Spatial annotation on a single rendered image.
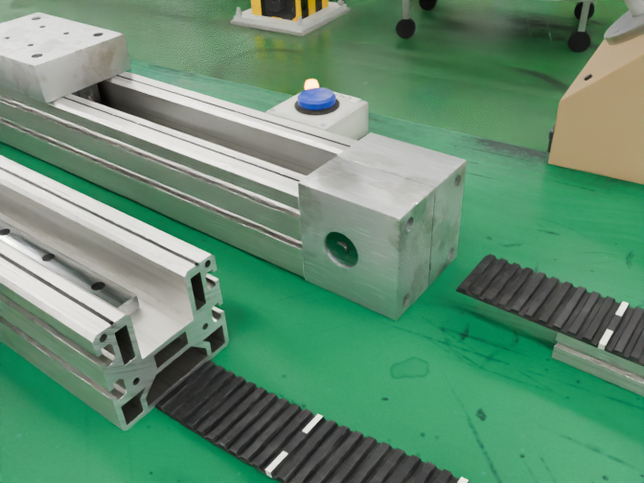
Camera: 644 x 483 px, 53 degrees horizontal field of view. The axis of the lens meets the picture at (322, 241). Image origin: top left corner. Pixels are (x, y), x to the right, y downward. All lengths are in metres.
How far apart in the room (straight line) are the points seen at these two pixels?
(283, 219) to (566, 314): 0.22
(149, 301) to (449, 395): 0.22
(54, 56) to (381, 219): 0.40
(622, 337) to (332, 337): 0.20
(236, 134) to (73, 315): 0.28
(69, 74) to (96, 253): 0.27
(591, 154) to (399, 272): 0.30
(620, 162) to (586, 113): 0.06
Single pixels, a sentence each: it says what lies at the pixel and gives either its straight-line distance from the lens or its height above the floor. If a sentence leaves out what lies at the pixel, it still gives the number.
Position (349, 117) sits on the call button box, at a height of 0.84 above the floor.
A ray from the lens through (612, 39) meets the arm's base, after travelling 0.80.
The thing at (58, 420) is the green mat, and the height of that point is 0.78.
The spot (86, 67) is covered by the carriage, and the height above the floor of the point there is 0.88.
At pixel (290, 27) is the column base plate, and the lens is 3.66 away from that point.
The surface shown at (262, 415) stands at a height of 0.79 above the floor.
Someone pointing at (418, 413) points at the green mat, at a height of 0.78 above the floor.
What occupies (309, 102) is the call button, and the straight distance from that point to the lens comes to 0.68.
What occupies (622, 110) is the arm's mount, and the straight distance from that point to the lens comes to 0.69.
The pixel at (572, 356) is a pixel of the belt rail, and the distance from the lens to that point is 0.49.
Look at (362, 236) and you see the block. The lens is 0.48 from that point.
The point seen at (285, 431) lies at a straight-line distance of 0.42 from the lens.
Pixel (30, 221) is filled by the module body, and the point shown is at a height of 0.83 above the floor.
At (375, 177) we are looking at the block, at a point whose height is 0.87.
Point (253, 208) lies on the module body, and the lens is 0.54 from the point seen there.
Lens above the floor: 1.12
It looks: 36 degrees down
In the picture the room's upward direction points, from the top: 3 degrees counter-clockwise
